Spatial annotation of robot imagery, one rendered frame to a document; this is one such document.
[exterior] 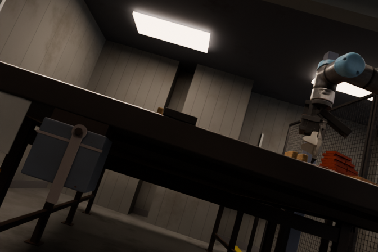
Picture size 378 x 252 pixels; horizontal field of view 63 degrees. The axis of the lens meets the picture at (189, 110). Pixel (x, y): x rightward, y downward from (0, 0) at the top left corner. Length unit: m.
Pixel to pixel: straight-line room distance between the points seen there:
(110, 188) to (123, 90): 1.83
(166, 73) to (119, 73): 0.92
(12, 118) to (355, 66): 0.93
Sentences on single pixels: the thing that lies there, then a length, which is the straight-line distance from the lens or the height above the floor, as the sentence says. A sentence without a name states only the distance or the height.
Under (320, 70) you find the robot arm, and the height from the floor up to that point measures 1.29.
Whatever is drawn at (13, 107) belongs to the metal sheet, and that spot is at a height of 0.83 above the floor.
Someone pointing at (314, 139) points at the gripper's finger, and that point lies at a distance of 1.06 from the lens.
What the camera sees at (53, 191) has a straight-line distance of 0.68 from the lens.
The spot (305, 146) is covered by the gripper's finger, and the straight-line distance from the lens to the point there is 1.17.
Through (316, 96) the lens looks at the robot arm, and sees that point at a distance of 1.14.
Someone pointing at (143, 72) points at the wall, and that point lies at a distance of 6.18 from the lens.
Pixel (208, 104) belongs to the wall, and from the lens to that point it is 5.79.
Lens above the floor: 0.78
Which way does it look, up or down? 13 degrees up
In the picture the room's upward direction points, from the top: 18 degrees clockwise
